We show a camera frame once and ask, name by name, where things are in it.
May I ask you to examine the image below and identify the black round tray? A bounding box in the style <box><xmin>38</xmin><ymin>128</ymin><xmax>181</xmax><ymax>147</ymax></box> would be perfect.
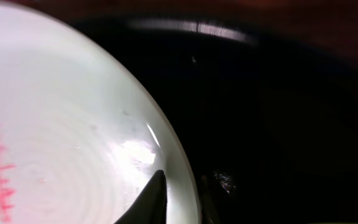
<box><xmin>70</xmin><ymin>12</ymin><xmax>358</xmax><ymax>224</ymax></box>

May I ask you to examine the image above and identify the light blue plate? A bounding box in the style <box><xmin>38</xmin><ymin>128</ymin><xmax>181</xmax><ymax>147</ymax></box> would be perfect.
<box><xmin>0</xmin><ymin>2</ymin><xmax>201</xmax><ymax>223</ymax></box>

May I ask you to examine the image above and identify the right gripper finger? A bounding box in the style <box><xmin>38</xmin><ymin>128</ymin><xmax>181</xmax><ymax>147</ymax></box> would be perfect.
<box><xmin>115</xmin><ymin>170</ymin><xmax>167</xmax><ymax>224</ymax></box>

